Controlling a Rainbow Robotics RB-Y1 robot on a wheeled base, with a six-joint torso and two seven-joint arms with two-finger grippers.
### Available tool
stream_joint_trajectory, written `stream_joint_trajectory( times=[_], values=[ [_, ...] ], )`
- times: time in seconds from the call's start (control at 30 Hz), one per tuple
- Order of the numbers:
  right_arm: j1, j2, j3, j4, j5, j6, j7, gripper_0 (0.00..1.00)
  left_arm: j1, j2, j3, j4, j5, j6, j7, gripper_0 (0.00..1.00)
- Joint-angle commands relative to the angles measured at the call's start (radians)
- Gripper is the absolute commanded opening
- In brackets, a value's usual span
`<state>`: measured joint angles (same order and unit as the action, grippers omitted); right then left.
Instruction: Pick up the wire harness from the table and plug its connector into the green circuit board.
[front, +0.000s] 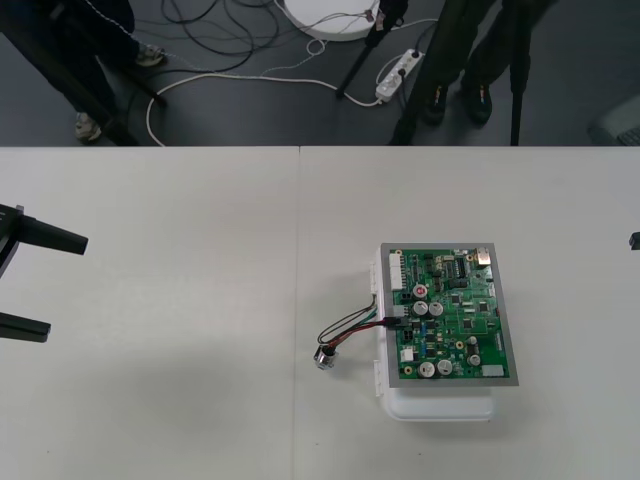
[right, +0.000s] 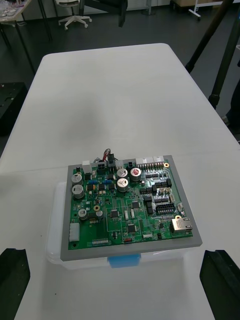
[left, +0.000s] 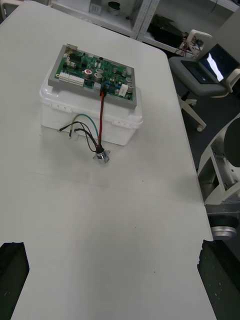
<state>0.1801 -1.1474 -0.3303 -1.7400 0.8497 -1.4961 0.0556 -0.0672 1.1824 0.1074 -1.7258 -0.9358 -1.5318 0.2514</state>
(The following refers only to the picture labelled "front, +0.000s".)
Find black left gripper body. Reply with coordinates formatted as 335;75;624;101
0;202;25;280

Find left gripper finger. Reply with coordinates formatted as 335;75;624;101
17;214;90;257
0;311;53;344

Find red black green cable bundle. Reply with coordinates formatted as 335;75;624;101
313;298;410;372

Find person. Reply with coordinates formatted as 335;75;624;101
0;0;167;143
418;0;559;126

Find milky plastic box with lid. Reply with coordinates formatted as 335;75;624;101
368;254;498;424

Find white power strip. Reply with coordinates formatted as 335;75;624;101
375;47;427;105

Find white round base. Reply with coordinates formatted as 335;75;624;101
273;0;382;42

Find green circuit board grey frame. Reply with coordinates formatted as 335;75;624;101
379;242;520;390

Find black floor cables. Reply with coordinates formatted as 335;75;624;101
119;0;321;82

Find white floor cable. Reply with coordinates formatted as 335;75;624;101
146;69;382;147

